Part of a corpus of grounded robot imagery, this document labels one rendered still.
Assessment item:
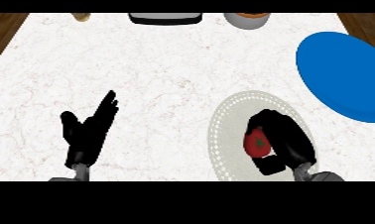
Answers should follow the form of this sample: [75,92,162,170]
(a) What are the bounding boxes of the tan wooden object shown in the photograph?
[71,12,93,23]

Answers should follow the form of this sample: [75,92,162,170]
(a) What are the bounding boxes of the grey pot with orange rim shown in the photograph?
[223,12,271,31]

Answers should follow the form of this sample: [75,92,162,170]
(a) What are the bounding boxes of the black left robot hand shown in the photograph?
[59,89,119,170]

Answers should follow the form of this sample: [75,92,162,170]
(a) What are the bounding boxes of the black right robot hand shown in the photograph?
[245,108,317,176]

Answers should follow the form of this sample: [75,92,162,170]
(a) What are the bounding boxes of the red tomato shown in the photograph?
[243,127,273,159]

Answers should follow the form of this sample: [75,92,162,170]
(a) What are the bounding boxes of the blue plate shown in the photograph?
[294,31,375,124]

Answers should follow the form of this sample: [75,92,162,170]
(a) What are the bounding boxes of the black and grey appliance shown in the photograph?
[127,12,204,26]

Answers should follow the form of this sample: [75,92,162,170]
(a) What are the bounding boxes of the round pale grey placemat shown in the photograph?
[206,90,320,182]

